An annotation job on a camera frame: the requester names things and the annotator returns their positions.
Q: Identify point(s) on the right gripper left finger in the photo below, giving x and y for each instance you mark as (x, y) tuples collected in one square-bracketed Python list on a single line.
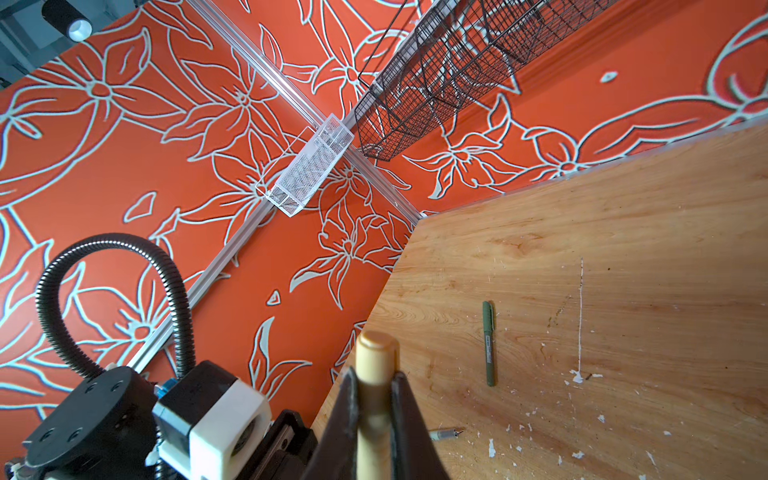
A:
[(336, 453)]

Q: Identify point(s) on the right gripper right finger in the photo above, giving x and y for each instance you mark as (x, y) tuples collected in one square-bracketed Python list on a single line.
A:
[(413, 455)]

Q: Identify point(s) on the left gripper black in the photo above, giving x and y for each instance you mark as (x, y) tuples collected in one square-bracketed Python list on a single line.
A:
[(285, 451)]

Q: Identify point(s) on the beige pen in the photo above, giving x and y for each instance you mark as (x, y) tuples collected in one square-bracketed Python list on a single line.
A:
[(445, 434)]

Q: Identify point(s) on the beige pen cap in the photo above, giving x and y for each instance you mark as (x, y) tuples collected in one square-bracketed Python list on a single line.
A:
[(376, 362)]

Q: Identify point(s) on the dark green pen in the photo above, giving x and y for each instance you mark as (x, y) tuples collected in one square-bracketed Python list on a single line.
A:
[(489, 360)]

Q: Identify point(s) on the dark green pen cap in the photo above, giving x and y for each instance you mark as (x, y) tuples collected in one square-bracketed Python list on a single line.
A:
[(488, 313)]

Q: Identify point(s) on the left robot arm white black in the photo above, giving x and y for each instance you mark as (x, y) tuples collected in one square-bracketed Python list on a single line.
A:
[(103, 430)]

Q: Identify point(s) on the white mesh basket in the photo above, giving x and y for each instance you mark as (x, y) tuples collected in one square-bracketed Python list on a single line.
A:
[(309, 168)]

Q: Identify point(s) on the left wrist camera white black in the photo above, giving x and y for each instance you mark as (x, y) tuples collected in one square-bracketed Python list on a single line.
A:
[(210, 424)]

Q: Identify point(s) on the black wire basket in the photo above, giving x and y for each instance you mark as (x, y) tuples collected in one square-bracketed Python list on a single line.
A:
[(456, 54)]

